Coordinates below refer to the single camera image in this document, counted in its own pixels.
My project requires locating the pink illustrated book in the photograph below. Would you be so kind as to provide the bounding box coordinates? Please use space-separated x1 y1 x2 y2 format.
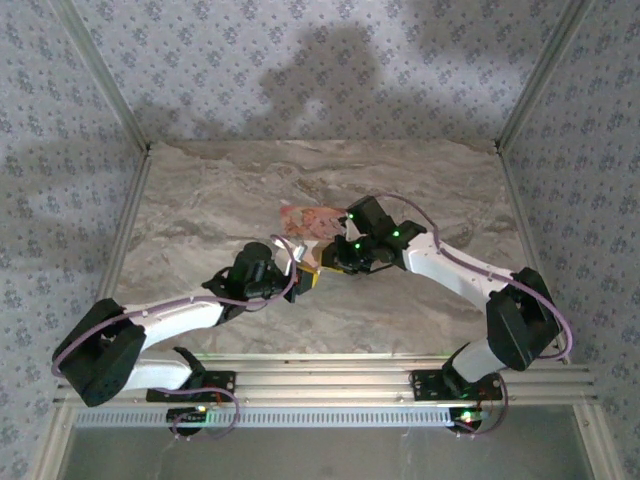
279 203 351 269

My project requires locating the grey metal panel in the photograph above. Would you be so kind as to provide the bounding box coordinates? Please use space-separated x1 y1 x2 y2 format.
62 424 597 480

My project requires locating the aluminium rail beam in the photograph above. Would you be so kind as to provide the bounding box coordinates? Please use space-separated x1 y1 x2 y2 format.
52 353 599 405

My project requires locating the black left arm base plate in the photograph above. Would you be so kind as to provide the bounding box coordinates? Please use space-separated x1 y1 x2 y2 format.
146 368 237 404

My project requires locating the grey slotted cable duct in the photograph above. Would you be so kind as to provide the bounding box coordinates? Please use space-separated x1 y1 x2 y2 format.
73 405 494 429

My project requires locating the aluminium side rail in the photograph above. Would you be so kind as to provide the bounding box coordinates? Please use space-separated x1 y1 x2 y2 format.
74 149 152 369
497 149 572 365

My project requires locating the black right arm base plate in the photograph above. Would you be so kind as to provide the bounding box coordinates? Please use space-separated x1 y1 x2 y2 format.
409 366 505 401

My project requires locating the aluminium frame post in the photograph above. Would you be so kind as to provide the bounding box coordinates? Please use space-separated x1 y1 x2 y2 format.
493 0 597 154
48 0 152 157

